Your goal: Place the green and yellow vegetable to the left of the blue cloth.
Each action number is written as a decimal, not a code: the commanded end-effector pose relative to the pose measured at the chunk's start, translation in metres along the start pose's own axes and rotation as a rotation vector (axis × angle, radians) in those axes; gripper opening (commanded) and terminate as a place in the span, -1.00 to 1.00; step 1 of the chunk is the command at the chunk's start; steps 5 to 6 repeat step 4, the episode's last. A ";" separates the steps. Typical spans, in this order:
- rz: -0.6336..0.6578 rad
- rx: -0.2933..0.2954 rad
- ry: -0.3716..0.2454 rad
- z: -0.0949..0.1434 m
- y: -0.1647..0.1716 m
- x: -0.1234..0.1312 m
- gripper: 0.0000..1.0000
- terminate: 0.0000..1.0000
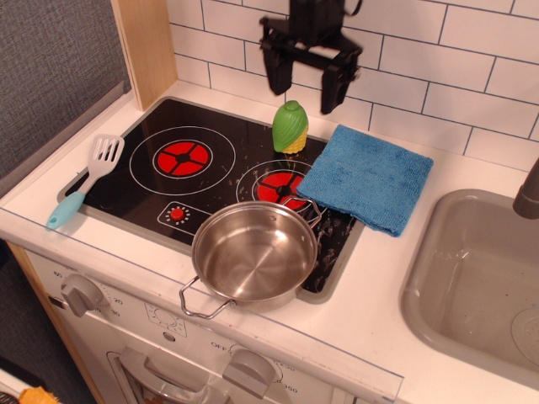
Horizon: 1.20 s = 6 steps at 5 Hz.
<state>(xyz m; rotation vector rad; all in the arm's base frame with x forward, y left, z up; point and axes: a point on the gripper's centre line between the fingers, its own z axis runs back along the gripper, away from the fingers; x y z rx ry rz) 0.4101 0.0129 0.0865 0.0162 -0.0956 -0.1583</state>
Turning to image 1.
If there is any white spatula with blue handle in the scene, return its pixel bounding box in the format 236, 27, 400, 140
45, 135, 125, 230

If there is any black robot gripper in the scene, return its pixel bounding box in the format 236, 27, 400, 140
259, 1, 362, 114

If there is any orange object at floor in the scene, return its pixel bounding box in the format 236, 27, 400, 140
1, 387, 61, 404

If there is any grey toy sink basin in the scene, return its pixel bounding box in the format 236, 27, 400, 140
402, 189, 538, 389

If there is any grey oven door handle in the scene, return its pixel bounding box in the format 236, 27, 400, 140
116, 348, 232, 403

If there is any grey timer knob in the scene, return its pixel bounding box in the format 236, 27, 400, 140
61, 274, 104, 317

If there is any grey faucet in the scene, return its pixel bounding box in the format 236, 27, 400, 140
512, 159, 539, 220

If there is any blue folded cloth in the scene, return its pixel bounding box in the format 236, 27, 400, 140
297, 125, 434, 237

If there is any wooden side post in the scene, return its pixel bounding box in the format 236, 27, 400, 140
111, 0, 178, 111

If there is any stainless steel pot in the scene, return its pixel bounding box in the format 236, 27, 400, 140
179, 201, 323, 320

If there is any green and yellow toy corn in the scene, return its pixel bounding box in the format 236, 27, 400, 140
272, 100, 309, 154

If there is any grey oven knob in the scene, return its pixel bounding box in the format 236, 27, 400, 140
222, 349, 276, 399

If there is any black toy stovetop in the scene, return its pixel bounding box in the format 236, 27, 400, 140
80, 98, 363, 304

